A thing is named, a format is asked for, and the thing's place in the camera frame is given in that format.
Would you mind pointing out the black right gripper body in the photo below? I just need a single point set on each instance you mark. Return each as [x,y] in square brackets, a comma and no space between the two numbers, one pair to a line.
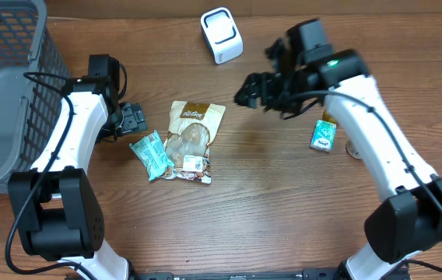
[267,90]

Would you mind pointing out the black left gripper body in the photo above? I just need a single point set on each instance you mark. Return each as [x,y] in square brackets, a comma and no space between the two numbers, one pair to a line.
[127,120]

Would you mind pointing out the teal snack packet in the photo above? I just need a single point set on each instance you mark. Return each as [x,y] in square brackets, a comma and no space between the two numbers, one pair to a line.
[151,152]

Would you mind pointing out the yellow dish soap bottle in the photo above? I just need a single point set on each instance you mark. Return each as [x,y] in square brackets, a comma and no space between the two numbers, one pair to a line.
[327,117]

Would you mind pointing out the teal Kleenex tissue pack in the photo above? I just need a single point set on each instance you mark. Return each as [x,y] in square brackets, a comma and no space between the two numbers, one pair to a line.
[323,136]

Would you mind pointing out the brown Pantene sachet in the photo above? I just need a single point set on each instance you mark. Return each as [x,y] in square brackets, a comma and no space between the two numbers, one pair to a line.
[191,133]

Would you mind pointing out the green lid white jar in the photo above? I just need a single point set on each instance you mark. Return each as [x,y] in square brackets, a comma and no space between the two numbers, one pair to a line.
[352,150]

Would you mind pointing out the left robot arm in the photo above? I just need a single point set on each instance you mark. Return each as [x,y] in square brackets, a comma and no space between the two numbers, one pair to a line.
[58,220]

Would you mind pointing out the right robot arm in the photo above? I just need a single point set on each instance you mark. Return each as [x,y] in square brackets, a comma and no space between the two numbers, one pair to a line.
[307,71]

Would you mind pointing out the white barcode scanner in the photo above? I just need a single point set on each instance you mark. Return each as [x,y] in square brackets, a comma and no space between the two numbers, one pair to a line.
[221,35]

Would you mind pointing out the grey plastic mesh basket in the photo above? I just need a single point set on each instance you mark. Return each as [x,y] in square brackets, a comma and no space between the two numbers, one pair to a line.
[31,69]

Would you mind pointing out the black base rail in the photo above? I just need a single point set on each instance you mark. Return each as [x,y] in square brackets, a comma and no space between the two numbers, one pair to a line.
[305,274]

